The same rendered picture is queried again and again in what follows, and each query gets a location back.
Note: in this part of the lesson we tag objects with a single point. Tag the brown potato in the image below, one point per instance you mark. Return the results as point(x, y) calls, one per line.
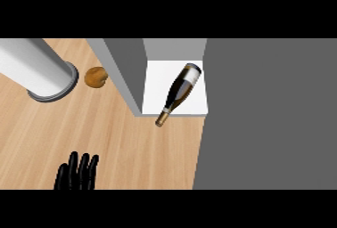
point(96, 77)

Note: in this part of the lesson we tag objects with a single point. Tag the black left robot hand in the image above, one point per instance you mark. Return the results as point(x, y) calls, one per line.
point(76, 175)

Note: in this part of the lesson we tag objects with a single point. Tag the dark grey cabinet door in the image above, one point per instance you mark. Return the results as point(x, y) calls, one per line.
point(267, 115)

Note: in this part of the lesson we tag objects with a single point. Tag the dark wine bottle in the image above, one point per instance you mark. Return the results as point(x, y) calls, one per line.
point(180, 89)

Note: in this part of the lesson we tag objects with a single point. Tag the grey cabinet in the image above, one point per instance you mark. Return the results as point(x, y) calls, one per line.
point(144, 74)

